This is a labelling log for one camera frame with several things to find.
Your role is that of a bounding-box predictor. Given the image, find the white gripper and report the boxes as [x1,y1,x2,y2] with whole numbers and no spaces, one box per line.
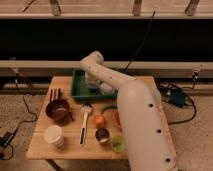
[85,73,115,94]

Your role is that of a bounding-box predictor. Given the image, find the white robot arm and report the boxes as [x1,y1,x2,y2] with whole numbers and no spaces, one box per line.
[80,51,178,171]

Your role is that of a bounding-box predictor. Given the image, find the dark maroon bowl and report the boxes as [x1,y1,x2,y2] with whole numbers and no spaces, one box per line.
[46,99,70,122]

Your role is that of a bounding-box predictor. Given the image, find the red bowl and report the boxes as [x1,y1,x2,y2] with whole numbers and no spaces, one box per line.
[114,111,121,129]

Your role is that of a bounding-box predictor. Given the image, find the green plastic tray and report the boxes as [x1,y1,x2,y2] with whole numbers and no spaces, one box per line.
[70,69,117,102]

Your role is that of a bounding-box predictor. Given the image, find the green chili pepper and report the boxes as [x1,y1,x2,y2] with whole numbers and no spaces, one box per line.
[101,104,117,114]

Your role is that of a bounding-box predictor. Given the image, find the orange tomato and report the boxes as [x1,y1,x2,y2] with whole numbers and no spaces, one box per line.
[94,115,106,128]

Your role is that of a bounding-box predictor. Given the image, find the dark chopstick left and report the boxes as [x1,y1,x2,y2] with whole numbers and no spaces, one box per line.
[49,89,53,102]

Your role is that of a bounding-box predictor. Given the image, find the small metal cup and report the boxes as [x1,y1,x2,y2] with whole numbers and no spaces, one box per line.
[95,128,110,144]

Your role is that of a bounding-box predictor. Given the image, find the white paper cup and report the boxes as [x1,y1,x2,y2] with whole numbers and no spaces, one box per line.
[43,125,64,147]

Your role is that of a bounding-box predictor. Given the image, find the green plastic cup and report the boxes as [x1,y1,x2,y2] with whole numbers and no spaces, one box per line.
[111,134,126,153]

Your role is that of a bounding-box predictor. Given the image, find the blue power box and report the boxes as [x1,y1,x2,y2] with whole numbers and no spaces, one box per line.
[170,90,186,107]

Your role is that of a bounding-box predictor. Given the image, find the black power adapter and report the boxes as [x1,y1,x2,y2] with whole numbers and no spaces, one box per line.
[0,132,14,147]

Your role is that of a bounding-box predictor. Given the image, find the black floor cable left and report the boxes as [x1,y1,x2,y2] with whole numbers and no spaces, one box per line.
[0,75,38,160]

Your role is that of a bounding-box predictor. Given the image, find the black hanging cable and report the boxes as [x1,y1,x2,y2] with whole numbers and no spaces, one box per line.
[119,10,157,75]

